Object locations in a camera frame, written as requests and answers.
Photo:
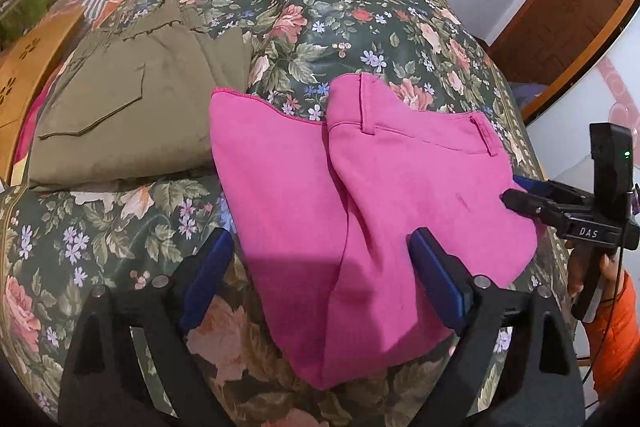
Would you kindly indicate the pink pants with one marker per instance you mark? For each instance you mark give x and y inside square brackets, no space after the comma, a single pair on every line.
[324,210]

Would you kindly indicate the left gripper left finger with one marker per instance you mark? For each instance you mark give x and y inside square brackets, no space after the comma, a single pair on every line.
[200,276]

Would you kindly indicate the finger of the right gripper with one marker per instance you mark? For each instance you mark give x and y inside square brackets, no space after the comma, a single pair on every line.
[541,205]
[532,186]

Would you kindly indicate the olive green pants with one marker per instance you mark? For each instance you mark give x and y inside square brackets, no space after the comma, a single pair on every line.
[133,102]

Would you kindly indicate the brown wooden door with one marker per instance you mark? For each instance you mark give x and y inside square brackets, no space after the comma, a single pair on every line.
[549,43]

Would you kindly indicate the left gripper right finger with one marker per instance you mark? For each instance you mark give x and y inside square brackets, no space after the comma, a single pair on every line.
[445,279]

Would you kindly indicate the orange sleeve forearm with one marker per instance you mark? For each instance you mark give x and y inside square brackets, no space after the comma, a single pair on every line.
[616,327]

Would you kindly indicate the right hand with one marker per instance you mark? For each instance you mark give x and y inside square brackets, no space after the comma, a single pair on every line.
[578,264]

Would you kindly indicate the floral bedspread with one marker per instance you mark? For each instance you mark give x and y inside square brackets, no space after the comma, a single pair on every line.
[55,246]

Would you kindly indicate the brown cardboard box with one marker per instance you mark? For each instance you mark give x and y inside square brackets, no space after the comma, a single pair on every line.
[25,70]

